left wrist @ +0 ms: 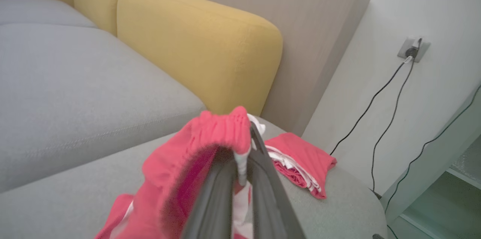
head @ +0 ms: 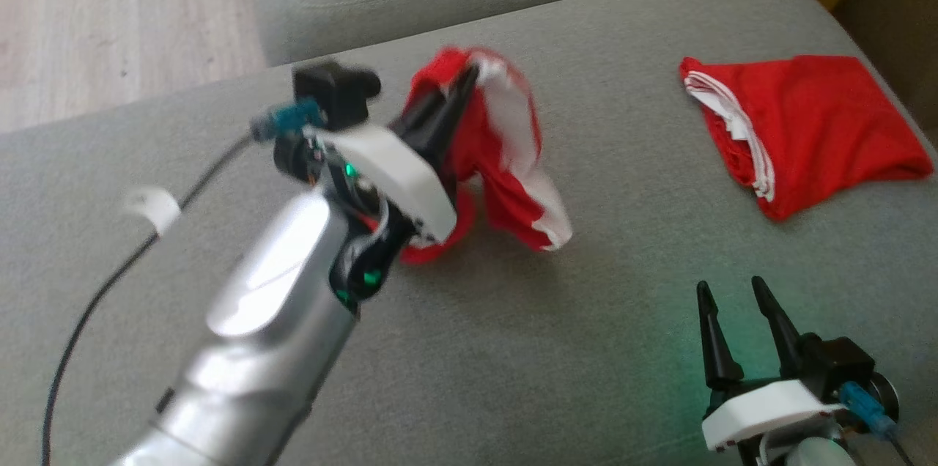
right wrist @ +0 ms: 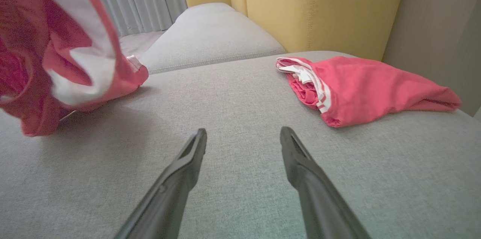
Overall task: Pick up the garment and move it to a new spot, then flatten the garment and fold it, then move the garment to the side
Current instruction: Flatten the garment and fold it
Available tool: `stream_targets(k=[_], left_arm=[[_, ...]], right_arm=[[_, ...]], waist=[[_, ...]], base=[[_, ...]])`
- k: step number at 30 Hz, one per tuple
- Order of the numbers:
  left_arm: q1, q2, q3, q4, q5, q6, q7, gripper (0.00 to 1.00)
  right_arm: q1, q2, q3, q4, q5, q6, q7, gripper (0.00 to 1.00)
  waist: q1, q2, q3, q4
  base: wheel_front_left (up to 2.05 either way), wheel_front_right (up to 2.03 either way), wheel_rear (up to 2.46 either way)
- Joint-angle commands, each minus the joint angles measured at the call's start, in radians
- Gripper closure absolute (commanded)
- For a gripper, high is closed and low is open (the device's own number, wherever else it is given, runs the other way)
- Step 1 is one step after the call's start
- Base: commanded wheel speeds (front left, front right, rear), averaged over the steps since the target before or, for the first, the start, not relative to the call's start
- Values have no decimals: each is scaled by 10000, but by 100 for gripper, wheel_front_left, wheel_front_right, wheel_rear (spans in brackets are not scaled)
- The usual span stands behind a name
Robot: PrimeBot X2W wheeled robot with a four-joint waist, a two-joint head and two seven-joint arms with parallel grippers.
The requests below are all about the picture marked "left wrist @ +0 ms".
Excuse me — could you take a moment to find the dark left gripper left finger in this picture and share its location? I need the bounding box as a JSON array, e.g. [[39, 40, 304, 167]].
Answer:
[[180, 147, 239, 239]]

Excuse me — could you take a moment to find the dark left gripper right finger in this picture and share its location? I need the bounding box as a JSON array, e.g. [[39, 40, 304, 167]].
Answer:
[[246, 122, 306, 239]]

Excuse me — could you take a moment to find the red mesh jersey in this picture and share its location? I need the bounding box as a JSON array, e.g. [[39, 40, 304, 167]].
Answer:
[[94, 106, 268, 239]]

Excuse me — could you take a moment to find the folded red white garment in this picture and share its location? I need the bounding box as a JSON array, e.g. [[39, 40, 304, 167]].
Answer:
[[264, 132, 338, 200]]

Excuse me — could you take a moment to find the large grey sofa seat cushion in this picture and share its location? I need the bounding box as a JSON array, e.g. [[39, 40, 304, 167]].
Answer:
[[0, 116, 389, 239]]

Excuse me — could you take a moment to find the pale glass shelf cabinet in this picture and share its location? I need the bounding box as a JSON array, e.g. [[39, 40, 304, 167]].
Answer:
[[381, 86, 481, 239]]

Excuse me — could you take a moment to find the brown wooden side panel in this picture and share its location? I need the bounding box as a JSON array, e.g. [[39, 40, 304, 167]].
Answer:
[[150, 0, 371, 137]]

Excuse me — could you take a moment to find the thin black power cable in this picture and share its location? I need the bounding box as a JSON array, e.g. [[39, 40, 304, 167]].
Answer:
[[330, 60, 410, 156], [384, 85, 481, 239], [371, 57, 416, 199]]

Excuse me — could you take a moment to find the grey wall socket plate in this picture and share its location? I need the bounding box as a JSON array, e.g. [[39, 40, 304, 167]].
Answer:
[[397, 37, 431, 63]]

